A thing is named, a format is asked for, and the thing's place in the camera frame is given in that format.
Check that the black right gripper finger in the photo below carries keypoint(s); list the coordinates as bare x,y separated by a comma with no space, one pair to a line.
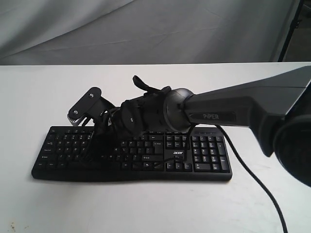
101,144

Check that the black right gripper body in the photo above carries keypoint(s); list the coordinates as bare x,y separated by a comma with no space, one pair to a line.
134,117

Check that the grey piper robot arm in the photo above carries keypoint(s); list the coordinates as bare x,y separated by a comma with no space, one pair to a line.
277,110

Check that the black acer keyboard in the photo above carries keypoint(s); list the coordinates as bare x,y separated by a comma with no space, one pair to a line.
153,156

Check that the grey backdrop cloth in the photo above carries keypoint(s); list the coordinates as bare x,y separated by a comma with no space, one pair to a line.
125,32

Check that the black stand pole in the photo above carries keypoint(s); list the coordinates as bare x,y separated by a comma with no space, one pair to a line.
293,25

